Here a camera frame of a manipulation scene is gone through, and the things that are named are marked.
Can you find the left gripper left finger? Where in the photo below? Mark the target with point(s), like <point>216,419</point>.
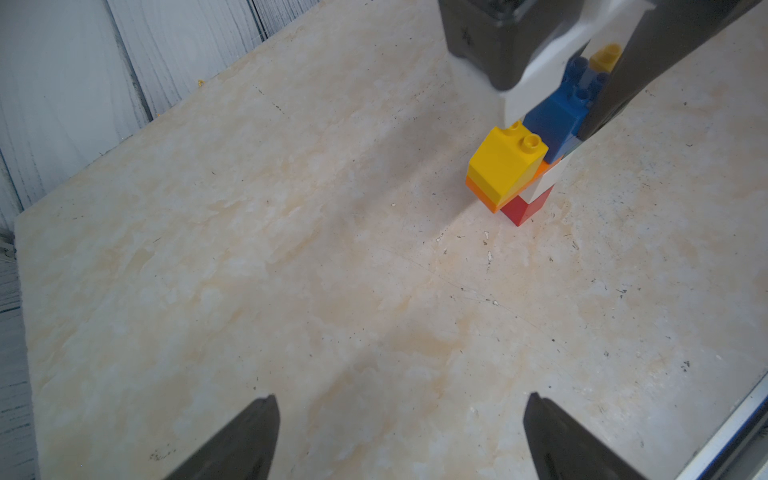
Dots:
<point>243,449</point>

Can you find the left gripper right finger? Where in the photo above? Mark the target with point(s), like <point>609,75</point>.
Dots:
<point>561,448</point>

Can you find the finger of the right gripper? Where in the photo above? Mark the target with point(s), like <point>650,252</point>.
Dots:
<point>664,36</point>

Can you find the yellow sloped lego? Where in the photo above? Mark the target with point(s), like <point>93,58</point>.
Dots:
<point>605,59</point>
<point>504,163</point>

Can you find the blue lego brick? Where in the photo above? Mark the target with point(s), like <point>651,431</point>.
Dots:
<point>559,117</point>

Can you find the white lego brick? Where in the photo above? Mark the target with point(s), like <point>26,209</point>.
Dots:
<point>546,177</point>

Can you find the red lego brick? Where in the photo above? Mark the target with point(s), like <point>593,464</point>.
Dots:
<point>526,204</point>

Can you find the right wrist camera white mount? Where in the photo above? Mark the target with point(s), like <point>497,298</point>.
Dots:
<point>506,57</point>

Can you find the aluminium rail front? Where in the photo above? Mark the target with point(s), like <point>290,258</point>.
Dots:
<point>738,449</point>

